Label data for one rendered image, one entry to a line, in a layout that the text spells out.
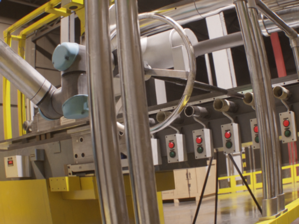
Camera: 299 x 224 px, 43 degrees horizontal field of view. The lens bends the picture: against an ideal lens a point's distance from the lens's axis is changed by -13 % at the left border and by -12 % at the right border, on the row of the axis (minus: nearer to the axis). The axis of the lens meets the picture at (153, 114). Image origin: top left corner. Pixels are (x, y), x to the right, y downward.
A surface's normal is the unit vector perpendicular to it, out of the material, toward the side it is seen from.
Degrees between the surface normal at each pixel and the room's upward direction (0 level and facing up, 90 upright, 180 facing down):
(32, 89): 124
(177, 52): 90
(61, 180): 90
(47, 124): 90
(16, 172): 90
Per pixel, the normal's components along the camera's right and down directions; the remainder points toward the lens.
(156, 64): -0.21, 0.81
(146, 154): 0.52, -0.18
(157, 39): -0.59, -0.39
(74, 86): 0.08, -0.16
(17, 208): -0.58, -0.06
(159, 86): 0.80, -0.18
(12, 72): 0.18, 0.41
